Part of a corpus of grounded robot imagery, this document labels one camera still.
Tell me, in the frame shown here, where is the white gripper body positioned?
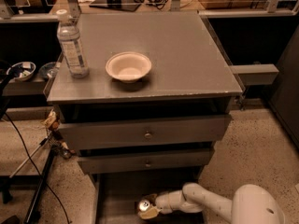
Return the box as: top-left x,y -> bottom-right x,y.
155,190 -> 186,214

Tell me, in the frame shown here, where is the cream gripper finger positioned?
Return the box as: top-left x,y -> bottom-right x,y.
143,193 -> 158,203
137,206 -> 161,220

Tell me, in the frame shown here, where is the red coke can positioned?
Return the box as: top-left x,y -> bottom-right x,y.
138,199 -> 151,213

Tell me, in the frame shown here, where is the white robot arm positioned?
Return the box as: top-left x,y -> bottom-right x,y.
137,183 -> 290,224

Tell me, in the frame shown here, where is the grey open bottom drawer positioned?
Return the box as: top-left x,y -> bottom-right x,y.
94,168 -> 206,224

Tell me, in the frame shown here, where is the grey middle drawer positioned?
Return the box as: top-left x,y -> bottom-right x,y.
78,148 -> 214,175

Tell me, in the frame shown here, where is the grey top drawer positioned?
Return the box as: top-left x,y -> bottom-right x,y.
59,114 -> 232,151

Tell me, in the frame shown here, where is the grey drawer cabinet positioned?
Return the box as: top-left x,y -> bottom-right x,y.
46,10 -> 243,224

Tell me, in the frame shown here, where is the black metal stand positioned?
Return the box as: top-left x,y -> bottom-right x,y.
0,133 -> 57,224

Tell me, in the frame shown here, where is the white paper bowl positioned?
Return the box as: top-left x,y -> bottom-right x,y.
106,51 -> 152,83

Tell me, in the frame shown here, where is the grey side shelf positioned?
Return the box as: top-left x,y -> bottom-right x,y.
231,63 -> 279,86

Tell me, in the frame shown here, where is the blue grey bowl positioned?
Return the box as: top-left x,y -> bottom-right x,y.
38,62 -> 60,80

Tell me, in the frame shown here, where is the white bowl with items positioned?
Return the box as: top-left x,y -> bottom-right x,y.
7,62 -> 36,81

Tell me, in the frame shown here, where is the clear plastic water bottle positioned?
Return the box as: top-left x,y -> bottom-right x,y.
56,9 -> 89,78

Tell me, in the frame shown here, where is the black monitor stand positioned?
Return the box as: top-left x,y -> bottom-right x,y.
89,0 -> 141,12

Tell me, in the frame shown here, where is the black floor cable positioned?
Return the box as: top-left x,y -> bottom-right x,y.
4,111 -> 73,224

